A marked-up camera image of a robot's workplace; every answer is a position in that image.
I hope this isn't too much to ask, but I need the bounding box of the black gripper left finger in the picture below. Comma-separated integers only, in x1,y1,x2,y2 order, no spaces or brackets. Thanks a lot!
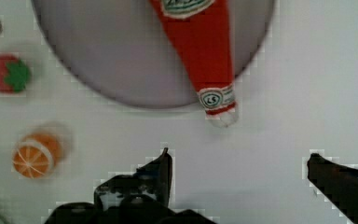
44,149,217,224

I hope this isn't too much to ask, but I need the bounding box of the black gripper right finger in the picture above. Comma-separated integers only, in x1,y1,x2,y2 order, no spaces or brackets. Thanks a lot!
307,153,358,224

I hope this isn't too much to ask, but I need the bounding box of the red felt ketchup bottle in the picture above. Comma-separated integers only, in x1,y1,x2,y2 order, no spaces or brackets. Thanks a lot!
148,0,238,127

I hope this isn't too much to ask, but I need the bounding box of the grey round plate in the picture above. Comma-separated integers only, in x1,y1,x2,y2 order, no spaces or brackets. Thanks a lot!
31,0,277,109

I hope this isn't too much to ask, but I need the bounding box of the orange felt orange slice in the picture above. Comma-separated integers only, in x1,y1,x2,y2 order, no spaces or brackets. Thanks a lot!
12,132,63,179

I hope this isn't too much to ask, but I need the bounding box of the red felt strawberry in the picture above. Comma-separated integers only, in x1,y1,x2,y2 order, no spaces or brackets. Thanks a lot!
0,54,32,94

